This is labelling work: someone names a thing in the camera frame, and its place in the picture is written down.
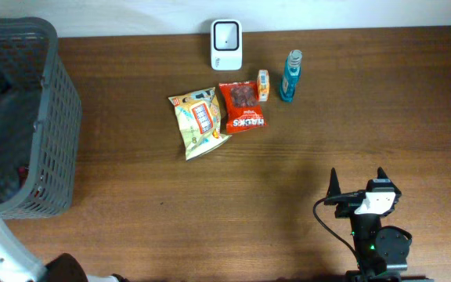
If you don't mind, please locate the red candy bag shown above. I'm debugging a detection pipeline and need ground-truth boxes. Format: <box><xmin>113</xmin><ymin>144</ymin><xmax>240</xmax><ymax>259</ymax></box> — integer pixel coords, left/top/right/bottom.
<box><xmin>218</xmin><ymin>81</ymin><xmax>267</xmax><ymax>134</ymax></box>

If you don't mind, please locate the blue mouthwash bottle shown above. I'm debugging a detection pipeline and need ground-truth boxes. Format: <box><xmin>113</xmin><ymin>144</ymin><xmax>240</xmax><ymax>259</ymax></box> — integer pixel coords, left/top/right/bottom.
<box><xmin>280</xmin><ymin>49</ymin><xmax>303</xmax><ymax>102</ymax></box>

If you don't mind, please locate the small orange box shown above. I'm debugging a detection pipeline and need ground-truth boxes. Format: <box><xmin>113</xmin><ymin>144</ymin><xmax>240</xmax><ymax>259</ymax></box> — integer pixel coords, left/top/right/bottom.
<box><xmin>257</xmin><ymin>70</ymin><xmax>270</xmax><ymax>102</ymax></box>

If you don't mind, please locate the yellow snack bag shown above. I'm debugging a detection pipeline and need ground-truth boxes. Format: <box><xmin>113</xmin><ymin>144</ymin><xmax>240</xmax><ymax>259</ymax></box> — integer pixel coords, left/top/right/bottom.
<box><xmin>168</xmin><ymin>87</ymin><xmax>231</xmax><ymax>161</ymax></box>

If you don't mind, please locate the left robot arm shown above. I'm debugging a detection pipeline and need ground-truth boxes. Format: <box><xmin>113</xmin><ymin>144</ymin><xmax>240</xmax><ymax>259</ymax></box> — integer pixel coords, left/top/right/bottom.
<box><xmin>0</xmin><ymin>217</ymin><xmax>128</xmax><ymax>282</ymax></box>

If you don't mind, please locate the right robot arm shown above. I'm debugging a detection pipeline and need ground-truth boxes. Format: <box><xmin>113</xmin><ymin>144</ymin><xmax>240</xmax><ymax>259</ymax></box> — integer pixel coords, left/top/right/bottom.
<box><xmin>312</xmin><ymin>168</ymin><xmax>429</xmax><ymax>282</ymax></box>

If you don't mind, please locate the white barcode scanner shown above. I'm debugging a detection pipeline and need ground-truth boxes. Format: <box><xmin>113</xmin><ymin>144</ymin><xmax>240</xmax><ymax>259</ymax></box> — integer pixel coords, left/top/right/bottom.
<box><xmin>210</xmin><ymin>19</ymin><xmax>243</xmax><ymax>71</ymax></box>

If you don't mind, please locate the grey plastic mesh basket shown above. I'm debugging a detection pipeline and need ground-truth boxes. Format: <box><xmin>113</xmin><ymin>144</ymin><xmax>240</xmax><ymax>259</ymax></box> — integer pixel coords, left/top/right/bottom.
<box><xmin>0</xmin><ymin>17</ymin><xmax>82</xmax><ymax>219</ymax></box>

